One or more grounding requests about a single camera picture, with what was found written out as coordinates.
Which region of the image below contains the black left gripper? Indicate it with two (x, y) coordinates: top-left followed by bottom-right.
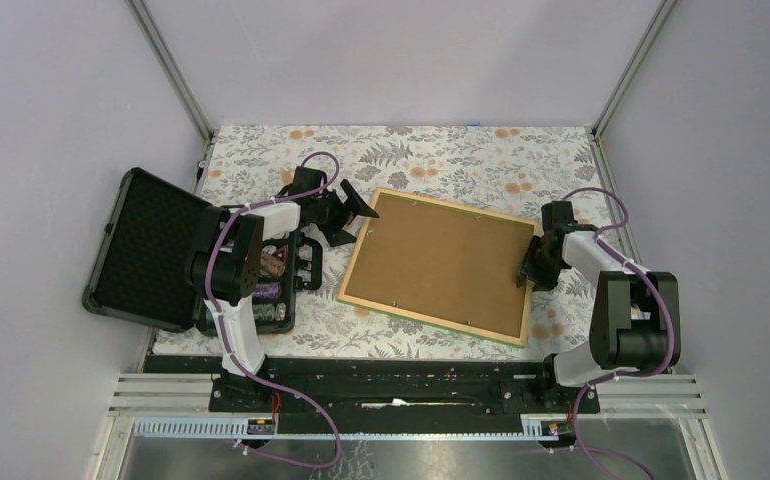
(311, 180), (378, 247)

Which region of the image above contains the wooden picture frame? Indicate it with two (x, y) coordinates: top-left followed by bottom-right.
(335, 186), (543, 350)

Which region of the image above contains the brown cardboard backing board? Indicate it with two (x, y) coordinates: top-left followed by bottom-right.
(345, 193), (536, 339)

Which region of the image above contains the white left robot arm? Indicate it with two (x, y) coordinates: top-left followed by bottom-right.
(185, 166), (379, 411)

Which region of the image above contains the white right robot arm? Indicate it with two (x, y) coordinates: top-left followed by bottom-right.
(517, 201), (681, 412)

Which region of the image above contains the black poker chip case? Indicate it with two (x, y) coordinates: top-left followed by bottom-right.
(82, 168), (322, 336)

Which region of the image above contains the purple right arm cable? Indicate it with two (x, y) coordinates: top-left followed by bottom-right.
(561, 186), (676, 480)

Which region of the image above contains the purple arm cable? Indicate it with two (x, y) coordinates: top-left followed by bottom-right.
(202, 150), (343, 472)
(561, 186), (676, 480)

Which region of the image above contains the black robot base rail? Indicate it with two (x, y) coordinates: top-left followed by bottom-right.
(145, 356), (589, 432)

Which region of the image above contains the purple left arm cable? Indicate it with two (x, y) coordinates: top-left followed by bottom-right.
(202, 150), (343, 472)

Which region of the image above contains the aluminium cable tray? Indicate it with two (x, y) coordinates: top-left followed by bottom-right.
(108, 374), (707, 441)

